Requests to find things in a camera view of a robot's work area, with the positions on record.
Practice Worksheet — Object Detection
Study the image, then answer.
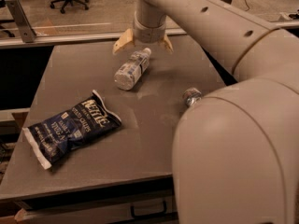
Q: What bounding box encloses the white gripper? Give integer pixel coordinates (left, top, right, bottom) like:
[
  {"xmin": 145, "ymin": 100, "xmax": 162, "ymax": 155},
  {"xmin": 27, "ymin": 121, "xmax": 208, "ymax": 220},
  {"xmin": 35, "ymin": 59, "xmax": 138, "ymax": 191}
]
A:
[{"xmin": 112, "ymin": 12, "xmax": 174, "ymax": 54}]

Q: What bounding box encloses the blue Kettle chips bag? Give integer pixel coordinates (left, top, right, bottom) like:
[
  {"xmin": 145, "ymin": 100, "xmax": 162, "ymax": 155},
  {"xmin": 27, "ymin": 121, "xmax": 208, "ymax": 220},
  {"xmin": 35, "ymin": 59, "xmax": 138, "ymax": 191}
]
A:
[{"xmin": 23, "ymin": 90, "xmax": 121, "ymax": 170}]

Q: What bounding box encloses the left metal barrier bracket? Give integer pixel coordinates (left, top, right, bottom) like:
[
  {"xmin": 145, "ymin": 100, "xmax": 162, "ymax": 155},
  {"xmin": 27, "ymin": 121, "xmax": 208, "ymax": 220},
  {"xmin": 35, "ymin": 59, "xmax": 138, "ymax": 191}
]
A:
[{"xmin": 6, "ymin": 0, "xmax": 36, "ymax": 43}]

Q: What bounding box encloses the clear plastic water bottle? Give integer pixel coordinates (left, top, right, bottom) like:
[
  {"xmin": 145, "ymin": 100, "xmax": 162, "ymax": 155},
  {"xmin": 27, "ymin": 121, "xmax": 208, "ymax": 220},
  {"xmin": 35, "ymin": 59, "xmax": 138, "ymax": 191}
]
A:
[{"xmin": 114, "ymin": 48, "xmax": 151, "ymax": 91}]

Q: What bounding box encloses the clear glass barrier panel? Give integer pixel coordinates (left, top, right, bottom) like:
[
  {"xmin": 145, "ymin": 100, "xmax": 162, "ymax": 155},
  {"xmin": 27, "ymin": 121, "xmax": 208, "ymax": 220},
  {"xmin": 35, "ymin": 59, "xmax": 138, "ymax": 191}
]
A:
[{"xmin": 0, "ymin": 0, "xmax": 299, "ymax": 39}]

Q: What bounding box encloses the grey drawer with black handle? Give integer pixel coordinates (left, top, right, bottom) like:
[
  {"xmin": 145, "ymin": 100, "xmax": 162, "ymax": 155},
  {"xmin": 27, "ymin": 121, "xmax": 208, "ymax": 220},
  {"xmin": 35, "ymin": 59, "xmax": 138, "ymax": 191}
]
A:
[{"xmin": 14, "ymin": 190, "xmax": 178, "ymax": 224}]

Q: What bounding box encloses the crushed silver blue can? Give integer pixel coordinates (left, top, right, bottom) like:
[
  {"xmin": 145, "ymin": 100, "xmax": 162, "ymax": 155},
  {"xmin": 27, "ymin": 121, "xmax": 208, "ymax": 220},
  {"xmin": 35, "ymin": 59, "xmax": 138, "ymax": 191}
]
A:
[{"xmin": 182, "ymin": 87, "xmax": 202, "ymax": 107}]

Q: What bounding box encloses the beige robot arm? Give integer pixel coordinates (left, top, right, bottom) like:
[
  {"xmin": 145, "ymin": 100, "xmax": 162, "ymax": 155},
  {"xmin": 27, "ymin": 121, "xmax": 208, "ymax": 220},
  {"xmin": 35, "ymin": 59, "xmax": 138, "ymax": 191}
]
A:
[{"xmin": 133, "ymin": 0, "xmax": 299, "ymax": 224}]

